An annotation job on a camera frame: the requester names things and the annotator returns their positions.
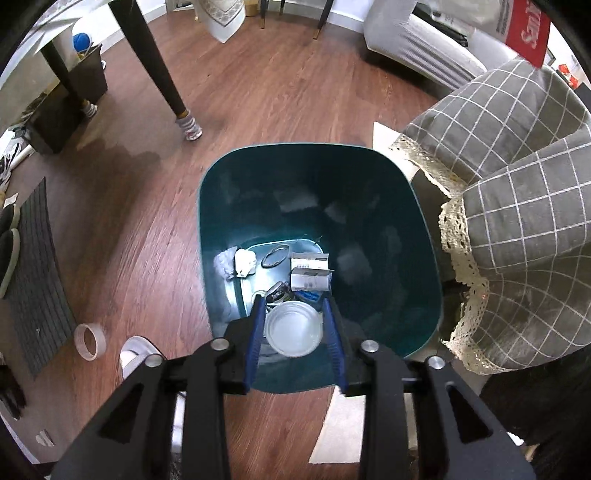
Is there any black storage box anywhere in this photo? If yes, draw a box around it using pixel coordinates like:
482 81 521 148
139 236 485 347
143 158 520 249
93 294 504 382
25 44 109 155

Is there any white printed box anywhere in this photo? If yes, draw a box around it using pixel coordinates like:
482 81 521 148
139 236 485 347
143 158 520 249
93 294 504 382
290 252 329 273

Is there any black ring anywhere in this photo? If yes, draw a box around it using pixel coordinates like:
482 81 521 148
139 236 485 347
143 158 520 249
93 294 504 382
261 246 291 268

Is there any person's dark clothing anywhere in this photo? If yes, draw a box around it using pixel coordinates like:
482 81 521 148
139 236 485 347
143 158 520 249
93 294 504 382
480 348 591 480

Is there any white tape roll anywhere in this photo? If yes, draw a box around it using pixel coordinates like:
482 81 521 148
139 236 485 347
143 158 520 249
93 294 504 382
75 323 107 360

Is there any grey armchair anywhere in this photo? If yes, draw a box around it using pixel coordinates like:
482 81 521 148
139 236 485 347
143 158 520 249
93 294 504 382
362 0 490 90

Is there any dark cloth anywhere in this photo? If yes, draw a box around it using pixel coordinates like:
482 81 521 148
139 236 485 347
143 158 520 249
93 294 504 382
0 364 26 421

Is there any teal trash bin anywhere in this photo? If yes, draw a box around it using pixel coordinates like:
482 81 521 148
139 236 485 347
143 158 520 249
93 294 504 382
198 142 444 394

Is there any dark slipper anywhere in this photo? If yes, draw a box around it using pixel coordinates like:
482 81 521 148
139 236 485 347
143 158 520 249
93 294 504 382
0 203 21 241
0 228 21 298

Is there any red and white box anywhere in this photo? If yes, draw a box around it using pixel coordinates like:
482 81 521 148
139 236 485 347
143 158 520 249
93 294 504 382
480 0 552 69

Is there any grey door mat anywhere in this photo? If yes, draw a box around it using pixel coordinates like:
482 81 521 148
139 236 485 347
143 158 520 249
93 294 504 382
7 178 78 379

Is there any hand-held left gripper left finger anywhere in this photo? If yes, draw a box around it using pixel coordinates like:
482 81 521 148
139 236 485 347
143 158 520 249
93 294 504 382
51 293 269 480

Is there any grey checked tablecloth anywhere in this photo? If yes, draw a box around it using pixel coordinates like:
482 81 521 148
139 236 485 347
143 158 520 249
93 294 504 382
389 58 591 376

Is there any white patterned cloth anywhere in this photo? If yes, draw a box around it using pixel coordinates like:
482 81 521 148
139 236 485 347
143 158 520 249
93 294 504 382
194 0 246 44

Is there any white box with red band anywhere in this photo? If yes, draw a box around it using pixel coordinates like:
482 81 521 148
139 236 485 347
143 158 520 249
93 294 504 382
290 268 334 291

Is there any white plastic object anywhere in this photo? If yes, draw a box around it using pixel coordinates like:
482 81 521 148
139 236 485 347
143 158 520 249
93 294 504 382
120 336 164 379

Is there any clear plastic lid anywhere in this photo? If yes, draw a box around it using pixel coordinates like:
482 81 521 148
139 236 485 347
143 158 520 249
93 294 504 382
263 301 324 358

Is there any dining table with black legs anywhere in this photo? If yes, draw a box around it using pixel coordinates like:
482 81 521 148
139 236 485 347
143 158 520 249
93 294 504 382
0 0 204 141

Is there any white sneaker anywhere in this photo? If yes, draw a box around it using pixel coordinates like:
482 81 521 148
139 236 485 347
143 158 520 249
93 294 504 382
0 127 33 190

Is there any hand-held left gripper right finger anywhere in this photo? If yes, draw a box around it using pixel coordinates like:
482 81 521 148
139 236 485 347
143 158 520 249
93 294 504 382
322 298 539 480

